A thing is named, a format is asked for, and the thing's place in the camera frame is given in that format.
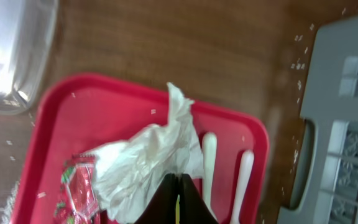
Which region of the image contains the clear plastic bin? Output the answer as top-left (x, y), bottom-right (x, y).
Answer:
top-left (0, 0), bottom-right (59, 115)

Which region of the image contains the red plastic tray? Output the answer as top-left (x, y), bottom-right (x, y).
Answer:
top-left (11, 73), bottom-right (269, 223)

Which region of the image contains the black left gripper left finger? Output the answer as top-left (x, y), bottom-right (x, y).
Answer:
top-left (135, 174), bottom-right (178, 224)

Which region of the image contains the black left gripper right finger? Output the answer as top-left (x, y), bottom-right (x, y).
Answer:
top-left (178, 174), bottom-right (218, 224)

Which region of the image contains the white napkin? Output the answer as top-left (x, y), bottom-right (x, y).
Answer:
top-left (86, 83), bottom-right (204, 223)

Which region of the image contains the white plastic spoon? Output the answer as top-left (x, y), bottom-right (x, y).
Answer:
top-left (202, 132), bottom-right (217, 218)

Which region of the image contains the red snack wrapper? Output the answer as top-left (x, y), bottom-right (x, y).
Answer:
top-left (53, 155), bottom-right (101, 224)

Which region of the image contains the grey dishwasher rack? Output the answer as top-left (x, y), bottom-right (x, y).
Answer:
top-left (277, 15), bottom-right (358, 223)

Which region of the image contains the white plastic fork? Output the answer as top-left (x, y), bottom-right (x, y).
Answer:
top-left (229, 150), bottom-right (254, 224)

